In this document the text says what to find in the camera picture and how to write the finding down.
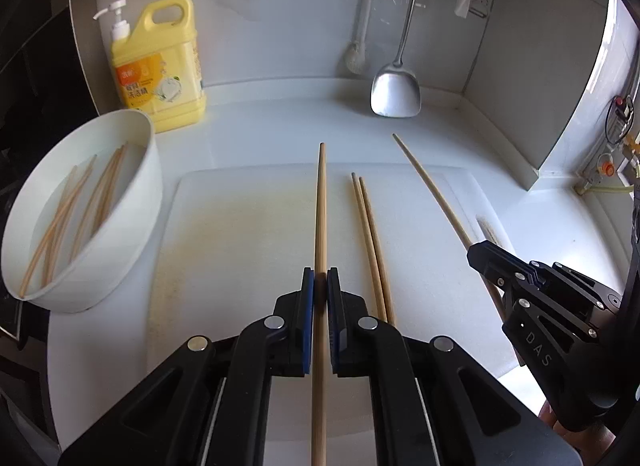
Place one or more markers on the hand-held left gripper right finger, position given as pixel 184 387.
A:
pixel 336 341

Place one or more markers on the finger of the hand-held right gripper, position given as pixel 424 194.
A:
pixel 570 281
pixel 495 271

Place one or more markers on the stainless steel spatula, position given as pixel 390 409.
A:
pixel 395 95

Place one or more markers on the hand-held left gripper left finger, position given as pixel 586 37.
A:
pixel 307 306

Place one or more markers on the white bottle brush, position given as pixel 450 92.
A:
pixel 356 58

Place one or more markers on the white plastic cutting board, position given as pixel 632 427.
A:
pixel 240 246

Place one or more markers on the black gas stove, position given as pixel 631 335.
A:
pixel 15 326

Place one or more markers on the bunch of wooden chopsticks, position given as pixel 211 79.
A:
pixel 100 196

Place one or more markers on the person's right hand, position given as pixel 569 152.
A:
pixel 585 446

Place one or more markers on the gas valve with orange knob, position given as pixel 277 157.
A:
pixel 607 169

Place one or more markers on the white plastic basin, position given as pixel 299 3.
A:
pixel 115 271

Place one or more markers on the yellow detergent pump bottle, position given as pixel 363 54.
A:
pixel 160 90

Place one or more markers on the long wooden chopstick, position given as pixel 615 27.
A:
pixel 376 241
pixel 366 236
pixel 430 185
pixel 320 206

